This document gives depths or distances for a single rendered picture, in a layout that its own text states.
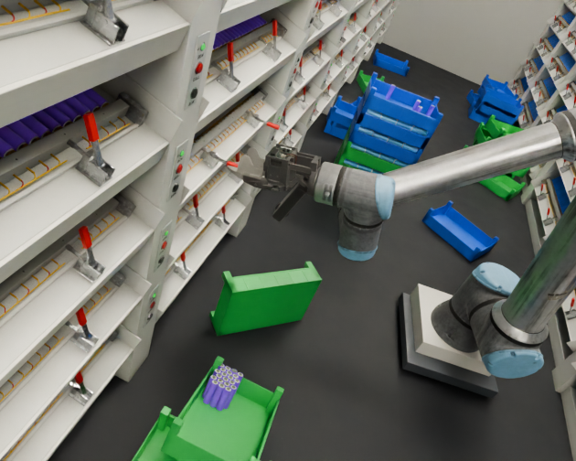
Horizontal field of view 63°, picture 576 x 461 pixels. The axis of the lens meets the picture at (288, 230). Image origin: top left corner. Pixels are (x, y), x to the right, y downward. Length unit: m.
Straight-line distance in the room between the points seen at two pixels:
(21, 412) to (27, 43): 0.59
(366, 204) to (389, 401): 0.74
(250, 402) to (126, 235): 0.65
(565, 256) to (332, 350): 0.73
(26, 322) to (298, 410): 0.84
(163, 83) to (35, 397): 0.55
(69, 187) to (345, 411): 1.04
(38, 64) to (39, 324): 0.39
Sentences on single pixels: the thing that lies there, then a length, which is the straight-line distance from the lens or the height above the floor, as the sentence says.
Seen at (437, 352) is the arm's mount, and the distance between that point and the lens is 1.63.
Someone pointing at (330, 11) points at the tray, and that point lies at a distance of 1.92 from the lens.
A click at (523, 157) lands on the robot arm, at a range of 1.18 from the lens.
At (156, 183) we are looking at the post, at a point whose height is 0.64.
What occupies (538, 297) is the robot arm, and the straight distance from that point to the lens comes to 1.31.
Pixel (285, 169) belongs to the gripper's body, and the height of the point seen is 0.63.
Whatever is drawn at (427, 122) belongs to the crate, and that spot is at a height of 0.51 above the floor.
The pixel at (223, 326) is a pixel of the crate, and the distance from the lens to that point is 1.42.
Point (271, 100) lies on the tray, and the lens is 1.48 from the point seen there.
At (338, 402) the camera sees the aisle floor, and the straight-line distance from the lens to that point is 1.46.
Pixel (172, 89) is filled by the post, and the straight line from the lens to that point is 0.76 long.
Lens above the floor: 1.15
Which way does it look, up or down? 37 degrees down
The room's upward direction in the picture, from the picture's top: 22 degrees clockwise
